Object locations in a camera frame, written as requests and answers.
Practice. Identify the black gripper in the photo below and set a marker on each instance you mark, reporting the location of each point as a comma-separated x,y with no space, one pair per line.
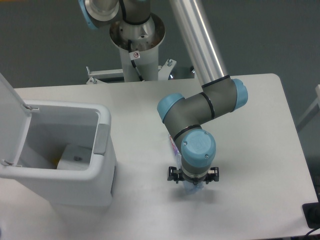
177,175

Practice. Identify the clear crushed plastic bottle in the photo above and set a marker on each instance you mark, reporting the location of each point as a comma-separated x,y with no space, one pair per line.
189,187

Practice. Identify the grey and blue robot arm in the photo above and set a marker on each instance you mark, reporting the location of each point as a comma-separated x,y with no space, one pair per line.
183,117

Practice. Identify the white trash can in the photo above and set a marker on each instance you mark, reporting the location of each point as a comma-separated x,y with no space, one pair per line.
62,151

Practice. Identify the white trash can lid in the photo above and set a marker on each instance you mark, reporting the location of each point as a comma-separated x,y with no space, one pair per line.
15,119

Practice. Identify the black device at table corner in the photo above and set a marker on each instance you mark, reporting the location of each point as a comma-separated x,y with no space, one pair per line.
312,214

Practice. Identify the white furniture at right edge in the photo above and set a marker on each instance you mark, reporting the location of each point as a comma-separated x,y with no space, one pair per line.
310,112

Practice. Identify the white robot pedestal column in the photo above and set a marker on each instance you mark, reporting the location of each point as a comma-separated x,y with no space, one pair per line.
138,47

